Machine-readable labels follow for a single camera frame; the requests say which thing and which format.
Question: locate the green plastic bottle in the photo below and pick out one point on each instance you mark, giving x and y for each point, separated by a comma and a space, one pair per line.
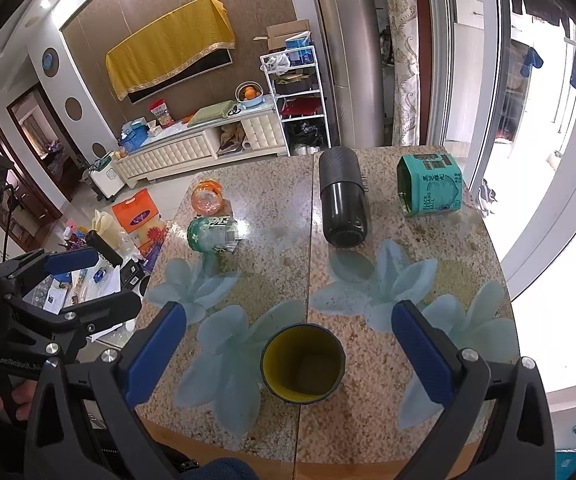
212, 234

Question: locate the white plastic bag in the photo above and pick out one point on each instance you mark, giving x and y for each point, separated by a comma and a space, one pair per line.
278, 62

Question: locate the green cushion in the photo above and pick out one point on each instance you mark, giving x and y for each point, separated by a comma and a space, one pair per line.
212, 110

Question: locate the white shelf rack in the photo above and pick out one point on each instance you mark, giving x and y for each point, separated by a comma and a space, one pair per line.
299, 105

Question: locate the black roll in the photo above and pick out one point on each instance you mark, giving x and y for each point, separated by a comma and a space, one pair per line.
103, 248

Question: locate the bowl of oranges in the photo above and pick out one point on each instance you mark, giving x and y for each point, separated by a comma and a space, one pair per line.
249, 95

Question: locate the patterned beige curtain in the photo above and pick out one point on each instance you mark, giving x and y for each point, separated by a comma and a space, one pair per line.
404, 55

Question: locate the dark wooden door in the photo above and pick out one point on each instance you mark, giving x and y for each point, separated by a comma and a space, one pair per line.
32, 160

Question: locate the pile of loose papers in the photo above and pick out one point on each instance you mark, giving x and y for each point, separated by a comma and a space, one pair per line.
85, 285

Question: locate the orange gift bag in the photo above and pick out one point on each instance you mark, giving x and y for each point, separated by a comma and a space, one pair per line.
136, 216

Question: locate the red lidded snack jar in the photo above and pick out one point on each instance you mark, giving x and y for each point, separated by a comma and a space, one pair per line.
161, 112

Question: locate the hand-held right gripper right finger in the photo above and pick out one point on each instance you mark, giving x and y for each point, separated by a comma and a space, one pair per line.
424, 355

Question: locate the white and green appliance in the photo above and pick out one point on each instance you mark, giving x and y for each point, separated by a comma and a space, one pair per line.
102, 177

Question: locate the blue hanging garment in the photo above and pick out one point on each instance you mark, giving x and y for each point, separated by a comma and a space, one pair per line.
533, 58

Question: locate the blue and white carton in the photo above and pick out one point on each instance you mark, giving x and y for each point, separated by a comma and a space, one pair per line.
302, 54

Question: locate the open cardboard box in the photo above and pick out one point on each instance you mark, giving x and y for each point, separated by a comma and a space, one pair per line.
288, 34

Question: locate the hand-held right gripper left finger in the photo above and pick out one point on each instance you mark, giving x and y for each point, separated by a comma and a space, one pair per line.
155, 350

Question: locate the television under yellow cloth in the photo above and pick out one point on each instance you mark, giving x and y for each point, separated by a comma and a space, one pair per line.
167, 65

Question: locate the teal printed box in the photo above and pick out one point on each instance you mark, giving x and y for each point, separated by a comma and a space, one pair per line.
430, 185

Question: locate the silver standing air conditioner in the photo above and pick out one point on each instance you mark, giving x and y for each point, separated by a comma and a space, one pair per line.
348, 55

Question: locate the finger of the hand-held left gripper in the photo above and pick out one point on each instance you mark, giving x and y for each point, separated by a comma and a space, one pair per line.
110, 307
70, 260

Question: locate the orange plastic jar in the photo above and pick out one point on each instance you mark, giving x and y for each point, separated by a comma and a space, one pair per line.
207, 199

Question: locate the black cylindrical flask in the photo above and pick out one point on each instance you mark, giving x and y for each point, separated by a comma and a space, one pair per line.
344, 197

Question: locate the person's left hand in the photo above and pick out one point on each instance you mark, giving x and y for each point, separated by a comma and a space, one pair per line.
20, 400

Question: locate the dark cup with yellow inside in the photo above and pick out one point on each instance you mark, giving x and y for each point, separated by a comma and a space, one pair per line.
302, 366

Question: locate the white padded television cabinet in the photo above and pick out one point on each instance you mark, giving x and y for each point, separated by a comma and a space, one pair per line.
202, 147

